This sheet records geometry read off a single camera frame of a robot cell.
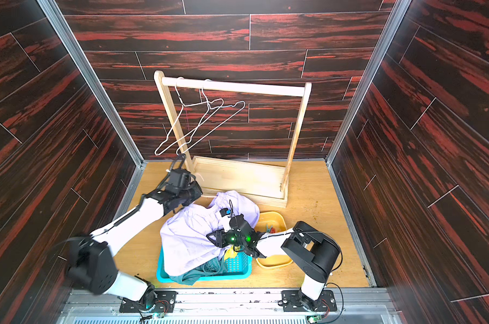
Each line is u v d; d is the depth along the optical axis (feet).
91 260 1.38
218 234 2.48
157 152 2.52
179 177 2.14
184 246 2.31
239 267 2.70
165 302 2.41
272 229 2.98
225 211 2.57
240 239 2.30
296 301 2.41
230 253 2.70
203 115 3.13
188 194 2.40
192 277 2.25
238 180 3.78
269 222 3.08
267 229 2.98
